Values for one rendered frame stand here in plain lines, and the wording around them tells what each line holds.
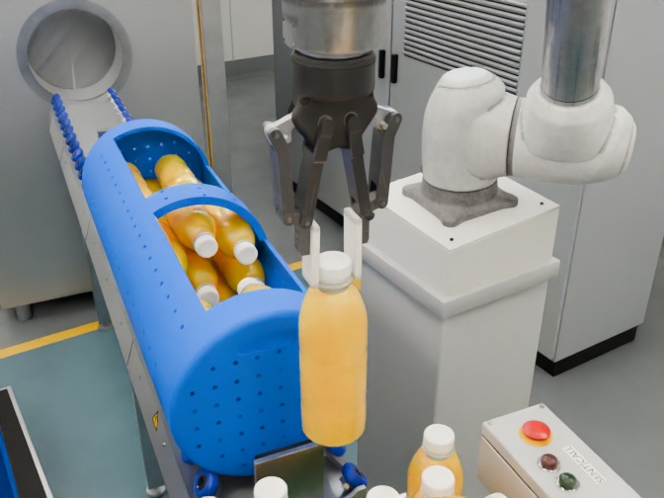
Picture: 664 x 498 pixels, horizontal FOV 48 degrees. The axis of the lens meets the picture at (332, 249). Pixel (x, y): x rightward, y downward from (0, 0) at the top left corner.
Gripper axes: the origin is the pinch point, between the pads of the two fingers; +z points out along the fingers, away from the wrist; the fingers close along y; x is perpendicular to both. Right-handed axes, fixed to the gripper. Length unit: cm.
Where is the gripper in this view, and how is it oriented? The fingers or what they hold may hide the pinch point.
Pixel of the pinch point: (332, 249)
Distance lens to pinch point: 76.3
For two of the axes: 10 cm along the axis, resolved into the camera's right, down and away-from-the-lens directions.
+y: -9.2, 1.8, -3.4
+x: 3.8, 4.5, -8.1
